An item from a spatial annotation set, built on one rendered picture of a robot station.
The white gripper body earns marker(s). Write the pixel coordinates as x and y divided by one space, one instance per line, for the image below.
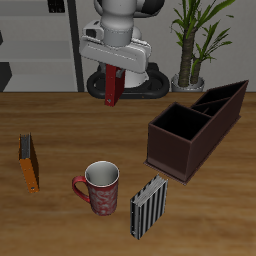
116 54

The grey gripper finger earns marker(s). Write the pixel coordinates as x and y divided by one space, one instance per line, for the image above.
120 73

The red book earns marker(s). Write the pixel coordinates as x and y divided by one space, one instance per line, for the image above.
112 90

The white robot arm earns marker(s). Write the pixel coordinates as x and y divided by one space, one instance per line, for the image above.
117 20

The dark brown desk caddy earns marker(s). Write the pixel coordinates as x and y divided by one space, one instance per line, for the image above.
181 146

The orange book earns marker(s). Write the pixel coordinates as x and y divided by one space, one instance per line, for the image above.
30 170

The black white striped book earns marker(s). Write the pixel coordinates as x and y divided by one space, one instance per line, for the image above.
150 210

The green pot plant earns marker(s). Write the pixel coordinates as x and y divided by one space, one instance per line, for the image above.
186 56

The small black shelf item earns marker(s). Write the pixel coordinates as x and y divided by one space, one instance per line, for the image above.
56 5

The grey shelf unit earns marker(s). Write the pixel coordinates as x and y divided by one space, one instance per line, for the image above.
36 50

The red patterned mug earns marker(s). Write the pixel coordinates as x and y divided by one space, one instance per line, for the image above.
103 196

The flat black base plate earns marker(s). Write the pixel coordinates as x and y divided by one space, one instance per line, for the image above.
159 87

